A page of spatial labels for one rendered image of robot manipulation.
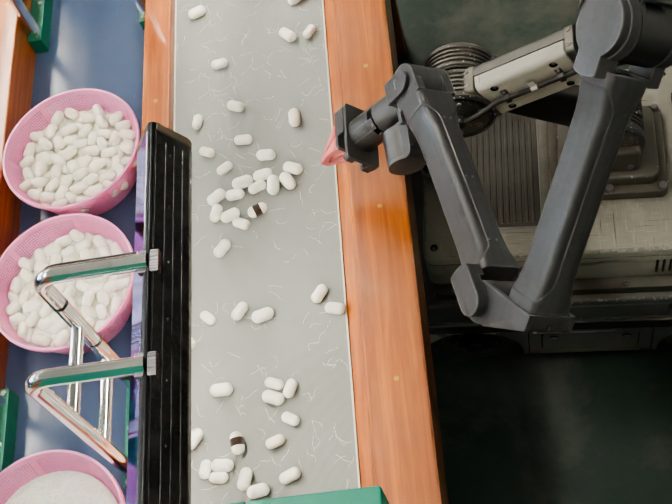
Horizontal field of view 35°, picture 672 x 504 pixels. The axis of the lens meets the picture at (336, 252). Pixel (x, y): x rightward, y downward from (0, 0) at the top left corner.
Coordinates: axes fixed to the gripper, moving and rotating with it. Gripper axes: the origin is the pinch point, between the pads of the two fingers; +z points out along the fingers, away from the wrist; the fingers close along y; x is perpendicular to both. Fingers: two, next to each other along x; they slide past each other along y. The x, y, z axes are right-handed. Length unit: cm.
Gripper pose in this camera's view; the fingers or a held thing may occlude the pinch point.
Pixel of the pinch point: (326, 161)
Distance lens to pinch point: 179.1
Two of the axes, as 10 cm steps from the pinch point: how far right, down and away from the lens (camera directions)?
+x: 7.8, 2.6, 5.7
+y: 0.5, 8.8, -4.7
